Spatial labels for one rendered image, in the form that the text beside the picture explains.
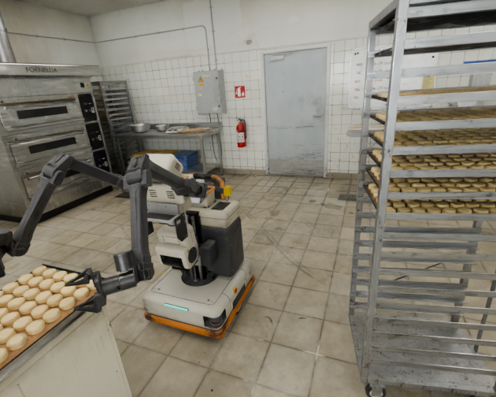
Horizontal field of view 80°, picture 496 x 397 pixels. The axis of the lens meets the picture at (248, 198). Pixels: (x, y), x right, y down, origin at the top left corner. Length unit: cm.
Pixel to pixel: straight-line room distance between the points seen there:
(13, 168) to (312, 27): 449
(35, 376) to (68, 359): 11
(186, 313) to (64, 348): 96
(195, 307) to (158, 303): 29
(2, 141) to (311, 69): 428
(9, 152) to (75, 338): 361
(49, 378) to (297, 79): 471
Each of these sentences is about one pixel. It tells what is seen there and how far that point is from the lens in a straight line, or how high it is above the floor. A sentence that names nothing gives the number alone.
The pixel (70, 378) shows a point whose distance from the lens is 140.
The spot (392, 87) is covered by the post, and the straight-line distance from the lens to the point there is 118.
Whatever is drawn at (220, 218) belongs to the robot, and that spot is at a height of 77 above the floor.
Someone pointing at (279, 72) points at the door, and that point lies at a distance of 521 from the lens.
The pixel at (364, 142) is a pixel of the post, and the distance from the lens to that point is 165.
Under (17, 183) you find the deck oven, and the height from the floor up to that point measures 61.
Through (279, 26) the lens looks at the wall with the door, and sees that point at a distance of 523.
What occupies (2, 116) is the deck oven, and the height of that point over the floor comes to 143.
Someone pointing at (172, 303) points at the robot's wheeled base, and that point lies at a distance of 215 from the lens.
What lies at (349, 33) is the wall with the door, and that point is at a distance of 503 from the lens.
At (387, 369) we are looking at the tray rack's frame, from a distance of 194.
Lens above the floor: 159
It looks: 21 degrees down
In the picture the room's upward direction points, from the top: 4 degrees counter-clockwise
